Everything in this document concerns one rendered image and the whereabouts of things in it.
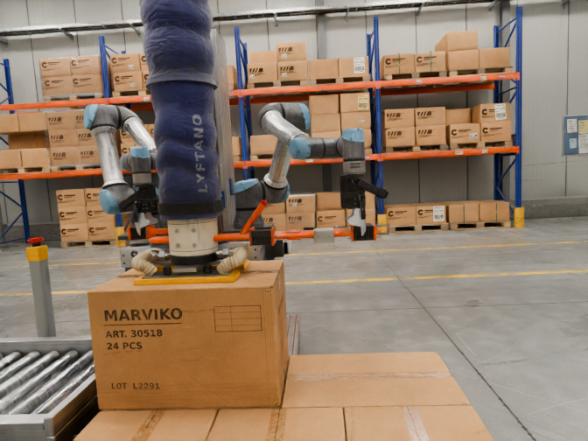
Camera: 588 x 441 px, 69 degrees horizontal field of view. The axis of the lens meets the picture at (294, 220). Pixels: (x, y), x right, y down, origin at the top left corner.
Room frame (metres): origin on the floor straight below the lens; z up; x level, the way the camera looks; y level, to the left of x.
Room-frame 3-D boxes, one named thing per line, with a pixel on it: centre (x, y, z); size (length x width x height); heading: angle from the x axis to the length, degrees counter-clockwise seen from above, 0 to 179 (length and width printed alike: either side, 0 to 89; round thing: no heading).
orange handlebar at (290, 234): (1.61, 0.16, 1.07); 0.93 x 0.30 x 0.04; 86
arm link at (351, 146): (1.47, -0.22, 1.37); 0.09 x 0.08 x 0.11; 26
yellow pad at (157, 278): (1.41, 0.37, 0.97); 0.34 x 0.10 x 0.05; 86
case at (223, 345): (1.50, 0.36, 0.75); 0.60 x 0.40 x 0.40; 86
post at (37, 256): (2.07, 1.27, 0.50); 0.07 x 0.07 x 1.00; 86
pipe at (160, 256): (1.50, 0.36, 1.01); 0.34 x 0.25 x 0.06; 86
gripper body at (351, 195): (1.47, -0.21, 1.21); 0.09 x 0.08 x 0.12; 86
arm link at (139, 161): (1.78, 0.63, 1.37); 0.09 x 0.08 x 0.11; 42
